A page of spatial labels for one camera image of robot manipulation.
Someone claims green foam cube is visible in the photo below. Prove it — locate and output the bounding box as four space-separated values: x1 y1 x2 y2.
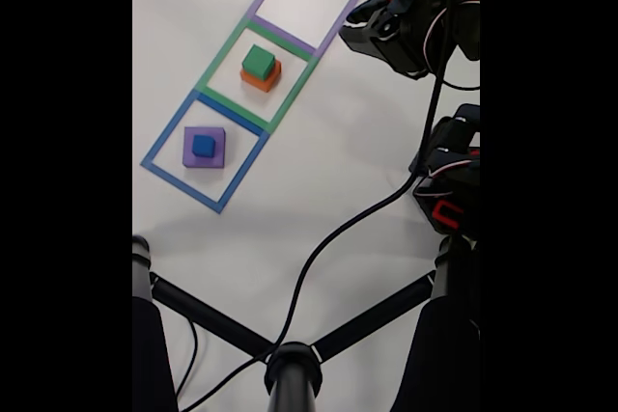
241 43 276 82

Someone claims orange foam block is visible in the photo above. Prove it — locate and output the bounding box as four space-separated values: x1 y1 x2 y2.
239 59 283 94

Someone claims purple foam block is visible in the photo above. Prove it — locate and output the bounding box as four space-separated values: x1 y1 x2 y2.
182 125 227 171

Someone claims small blue foam cube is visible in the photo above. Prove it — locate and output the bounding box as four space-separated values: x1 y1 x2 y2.
191 134 216 158

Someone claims green tape square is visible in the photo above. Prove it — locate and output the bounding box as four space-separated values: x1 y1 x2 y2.
195 15 323 136

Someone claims red table clamp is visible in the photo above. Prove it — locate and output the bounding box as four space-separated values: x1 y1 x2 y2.
431 199 464 230

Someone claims blue tape square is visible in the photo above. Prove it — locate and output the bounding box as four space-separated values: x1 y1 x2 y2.
139 88 271 215

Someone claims black tripod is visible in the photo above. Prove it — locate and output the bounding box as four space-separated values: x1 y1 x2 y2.
132 233 481 412

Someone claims black camera cable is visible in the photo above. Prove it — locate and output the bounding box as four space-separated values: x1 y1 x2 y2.
179 0 460 412

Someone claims thin black cable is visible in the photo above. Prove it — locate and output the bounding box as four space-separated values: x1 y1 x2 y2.
174 319 199 398

